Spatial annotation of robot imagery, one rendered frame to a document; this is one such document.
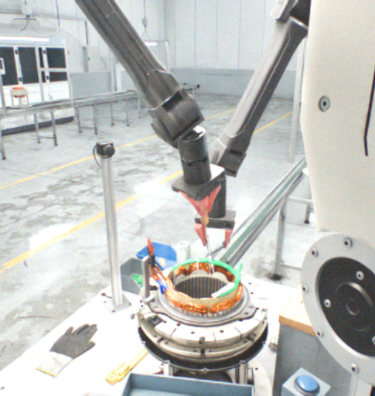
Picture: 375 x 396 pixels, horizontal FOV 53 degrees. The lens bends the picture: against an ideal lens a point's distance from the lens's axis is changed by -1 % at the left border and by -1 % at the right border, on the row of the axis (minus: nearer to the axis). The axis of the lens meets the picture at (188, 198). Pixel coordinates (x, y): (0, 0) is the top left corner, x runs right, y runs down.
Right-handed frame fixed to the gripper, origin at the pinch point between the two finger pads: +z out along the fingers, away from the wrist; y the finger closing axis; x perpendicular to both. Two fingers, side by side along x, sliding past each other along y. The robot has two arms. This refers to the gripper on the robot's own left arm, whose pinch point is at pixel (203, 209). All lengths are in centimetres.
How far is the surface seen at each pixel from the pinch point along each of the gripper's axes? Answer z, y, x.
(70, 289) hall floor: 160, -7, -168
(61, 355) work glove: 48, 36, -36
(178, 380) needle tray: 18.9, 26.6, 12.8
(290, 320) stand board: 28.3, -3.0, 19.9
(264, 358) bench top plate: 60, -5, 10
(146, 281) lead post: 14.9, 15.1, -7.9
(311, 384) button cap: 24.6, 9.3, 31.8
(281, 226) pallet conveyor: 146, -137, -66
